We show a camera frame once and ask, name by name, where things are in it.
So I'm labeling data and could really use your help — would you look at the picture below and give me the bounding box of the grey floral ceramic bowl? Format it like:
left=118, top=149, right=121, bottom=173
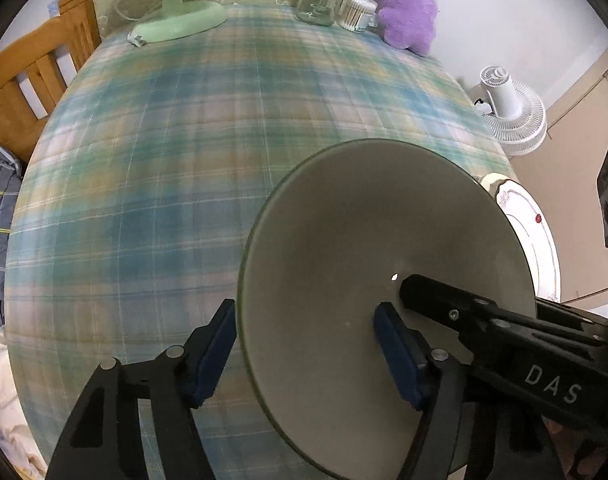
left=236, top=138, right=538, bottom=479

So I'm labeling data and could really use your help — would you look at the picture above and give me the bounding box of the white bedding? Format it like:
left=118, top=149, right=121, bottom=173
left=0, top=325, right=47, bottom=476

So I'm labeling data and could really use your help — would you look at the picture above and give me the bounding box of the wooden chair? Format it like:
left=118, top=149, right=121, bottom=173
left=0, top=0, right=102, bottom=161

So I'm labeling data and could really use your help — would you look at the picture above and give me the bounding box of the purple plush toy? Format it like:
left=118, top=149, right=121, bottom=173
left=375, top=0, right=440, bottom=57

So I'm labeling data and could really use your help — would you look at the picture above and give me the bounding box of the cotton swab container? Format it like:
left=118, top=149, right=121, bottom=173
left=340, top=0, right=378, bottom=33

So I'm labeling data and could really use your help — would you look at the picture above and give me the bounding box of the green desk fan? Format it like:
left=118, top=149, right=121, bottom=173
left=74, top=0, right=230, bottom=43

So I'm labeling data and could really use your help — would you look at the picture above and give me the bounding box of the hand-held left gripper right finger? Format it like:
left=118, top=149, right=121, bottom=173
left=374, top=302, right=467, bottom=480

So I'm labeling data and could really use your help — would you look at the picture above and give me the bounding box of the large yellow floral plate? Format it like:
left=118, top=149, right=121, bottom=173
left=476, top=172, right=515, bottom=197

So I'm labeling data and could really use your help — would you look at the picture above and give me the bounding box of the white red floral plate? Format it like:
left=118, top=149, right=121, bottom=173
left=494, top=180, right=562, bottom=303

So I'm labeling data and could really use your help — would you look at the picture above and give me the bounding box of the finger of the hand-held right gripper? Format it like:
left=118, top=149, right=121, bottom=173
left=399, top=274, right=608, bottom=348

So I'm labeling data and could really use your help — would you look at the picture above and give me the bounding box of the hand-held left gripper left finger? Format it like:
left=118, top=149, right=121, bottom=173
left=46, top=299, right=237, bottom=480

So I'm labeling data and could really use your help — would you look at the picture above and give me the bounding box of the plaid tablecloth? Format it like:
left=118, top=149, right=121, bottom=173
left=4, top=2, right=535, bottom=480

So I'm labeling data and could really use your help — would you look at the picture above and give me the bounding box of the white standing fan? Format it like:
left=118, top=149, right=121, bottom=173
left=476, top=66, right=547, bottom=156

